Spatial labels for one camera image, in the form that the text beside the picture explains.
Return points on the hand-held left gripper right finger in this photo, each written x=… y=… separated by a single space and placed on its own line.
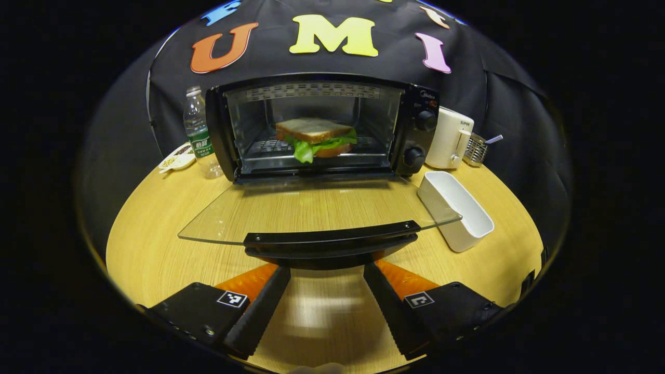
x=387 y=306

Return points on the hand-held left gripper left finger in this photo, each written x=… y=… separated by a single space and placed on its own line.
x=265 y=306

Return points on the black electric oven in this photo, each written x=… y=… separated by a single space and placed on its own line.
x=423 y=140

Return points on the lettuce sandwich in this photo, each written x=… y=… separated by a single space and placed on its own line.
x=314 y=131

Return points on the white rectangular container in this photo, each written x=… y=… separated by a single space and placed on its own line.
x=467 y=228

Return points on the small white dish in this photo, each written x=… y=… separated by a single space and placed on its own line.
x=179 y=158

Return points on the white toaster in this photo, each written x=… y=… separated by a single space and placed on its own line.
x=447 y=140

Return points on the clear plastic water bottle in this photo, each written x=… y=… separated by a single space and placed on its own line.
x=200 y=140

